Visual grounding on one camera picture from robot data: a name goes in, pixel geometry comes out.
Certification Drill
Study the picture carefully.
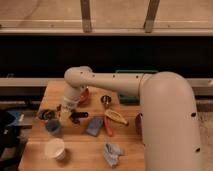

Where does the black handled brush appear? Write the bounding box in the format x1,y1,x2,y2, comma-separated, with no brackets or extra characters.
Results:
70,112,89,124

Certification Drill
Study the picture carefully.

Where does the small metal cup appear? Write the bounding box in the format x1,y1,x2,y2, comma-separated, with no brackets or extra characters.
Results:
101,95,112,108

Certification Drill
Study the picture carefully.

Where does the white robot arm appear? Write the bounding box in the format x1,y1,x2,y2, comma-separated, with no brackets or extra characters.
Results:
62,67,203,171

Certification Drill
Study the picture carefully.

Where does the white plastic cup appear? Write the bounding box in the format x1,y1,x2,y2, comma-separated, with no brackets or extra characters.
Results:
44,138,66,160

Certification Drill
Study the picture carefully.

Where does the bunch of dark grapes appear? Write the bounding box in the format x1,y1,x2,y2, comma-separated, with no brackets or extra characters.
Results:
56,104,62,111

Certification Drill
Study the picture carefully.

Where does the orange-red bowl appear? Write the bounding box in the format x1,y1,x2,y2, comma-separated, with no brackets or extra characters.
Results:
80,88,89,103

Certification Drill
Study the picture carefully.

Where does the blue sponge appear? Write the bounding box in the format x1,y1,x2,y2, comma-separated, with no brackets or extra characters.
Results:
86,117,103,137

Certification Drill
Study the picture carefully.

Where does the wooden cutting board table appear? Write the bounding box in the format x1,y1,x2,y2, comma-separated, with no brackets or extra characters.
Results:
19,87,145,171

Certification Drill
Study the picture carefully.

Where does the orange carrot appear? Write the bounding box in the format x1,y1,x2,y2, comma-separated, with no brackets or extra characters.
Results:
104,117,113,137

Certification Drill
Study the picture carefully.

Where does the yellow banana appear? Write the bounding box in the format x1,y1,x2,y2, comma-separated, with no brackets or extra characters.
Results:
105,109,129,125

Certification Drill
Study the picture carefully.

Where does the crumpled blue grey cloth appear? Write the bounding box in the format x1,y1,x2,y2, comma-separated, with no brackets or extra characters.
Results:
103,143,124,168

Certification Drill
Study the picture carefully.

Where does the green plastic tray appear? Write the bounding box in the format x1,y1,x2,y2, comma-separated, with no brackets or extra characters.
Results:
116,70,157,105

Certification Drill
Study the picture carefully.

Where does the purple bowl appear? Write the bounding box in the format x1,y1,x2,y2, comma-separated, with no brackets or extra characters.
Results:
135,113,142,135

